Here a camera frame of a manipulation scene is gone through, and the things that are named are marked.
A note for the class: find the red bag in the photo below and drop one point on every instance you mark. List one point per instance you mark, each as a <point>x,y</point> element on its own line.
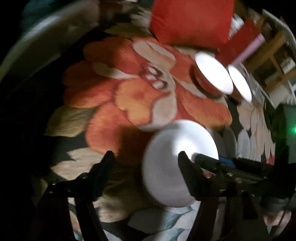
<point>200,23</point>

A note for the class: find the white furniture edge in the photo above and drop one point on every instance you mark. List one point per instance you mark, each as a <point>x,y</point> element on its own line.
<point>43,42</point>

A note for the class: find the red bowl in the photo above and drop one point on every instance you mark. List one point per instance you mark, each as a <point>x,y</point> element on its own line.
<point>211,75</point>
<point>241,89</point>

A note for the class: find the pink cylindrical cup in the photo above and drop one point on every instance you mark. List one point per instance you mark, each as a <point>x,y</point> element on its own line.
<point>249,50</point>

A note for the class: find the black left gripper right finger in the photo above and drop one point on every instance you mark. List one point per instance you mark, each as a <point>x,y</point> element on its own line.
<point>202,185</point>

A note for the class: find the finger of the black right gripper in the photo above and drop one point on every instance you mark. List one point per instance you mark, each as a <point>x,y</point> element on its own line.
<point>206,162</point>

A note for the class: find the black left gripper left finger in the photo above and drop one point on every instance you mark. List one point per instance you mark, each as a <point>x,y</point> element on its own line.
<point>88,186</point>

